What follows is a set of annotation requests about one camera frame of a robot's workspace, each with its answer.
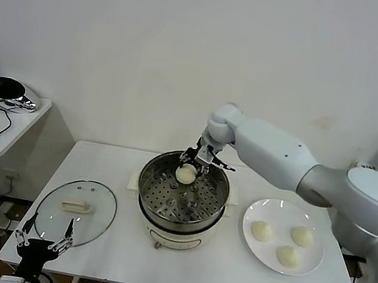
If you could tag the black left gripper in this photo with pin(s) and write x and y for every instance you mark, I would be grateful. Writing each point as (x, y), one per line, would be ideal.
(35, 248)

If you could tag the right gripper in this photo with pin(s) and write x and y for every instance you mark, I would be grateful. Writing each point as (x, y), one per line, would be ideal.
(204, 156)

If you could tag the white steamed baozi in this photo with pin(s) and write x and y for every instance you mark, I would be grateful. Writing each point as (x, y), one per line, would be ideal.
(262, 231)
(287, 256)
(302, 237)
(185, 174)

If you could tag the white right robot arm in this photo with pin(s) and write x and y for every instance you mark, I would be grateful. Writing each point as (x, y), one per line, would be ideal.
(280, 157)

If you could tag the perforated stainless steamer basket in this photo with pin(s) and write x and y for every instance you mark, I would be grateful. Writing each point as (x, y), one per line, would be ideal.
(153, 179)

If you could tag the white work table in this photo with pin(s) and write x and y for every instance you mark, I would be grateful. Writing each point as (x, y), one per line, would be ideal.
(113, 245)

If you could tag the cream electric cooking pot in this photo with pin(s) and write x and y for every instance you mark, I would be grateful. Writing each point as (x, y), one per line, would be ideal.
(176, 237)

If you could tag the white side table with headset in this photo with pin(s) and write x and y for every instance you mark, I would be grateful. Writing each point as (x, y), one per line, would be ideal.
(29, 118)

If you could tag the white round plate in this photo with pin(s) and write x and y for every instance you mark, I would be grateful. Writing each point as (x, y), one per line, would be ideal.
(264, 256)

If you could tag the chrome headset with black visor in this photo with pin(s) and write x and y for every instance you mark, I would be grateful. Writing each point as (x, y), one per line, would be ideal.
(29, 100)

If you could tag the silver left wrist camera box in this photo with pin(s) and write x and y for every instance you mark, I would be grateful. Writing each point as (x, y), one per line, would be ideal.
(11, 281)

